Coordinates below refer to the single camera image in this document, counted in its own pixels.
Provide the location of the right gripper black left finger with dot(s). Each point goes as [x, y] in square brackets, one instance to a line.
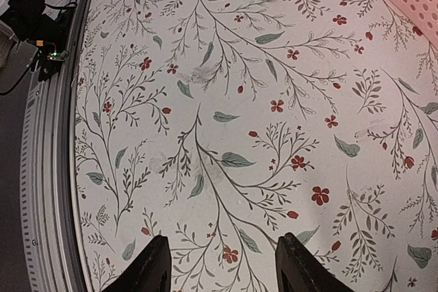
[149, 271]

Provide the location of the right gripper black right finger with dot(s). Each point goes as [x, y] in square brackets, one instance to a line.
[298, 270]

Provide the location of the aluminium front rail frame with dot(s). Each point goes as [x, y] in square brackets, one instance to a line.
[50, 227]

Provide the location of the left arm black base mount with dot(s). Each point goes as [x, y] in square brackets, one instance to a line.
[30, 23]

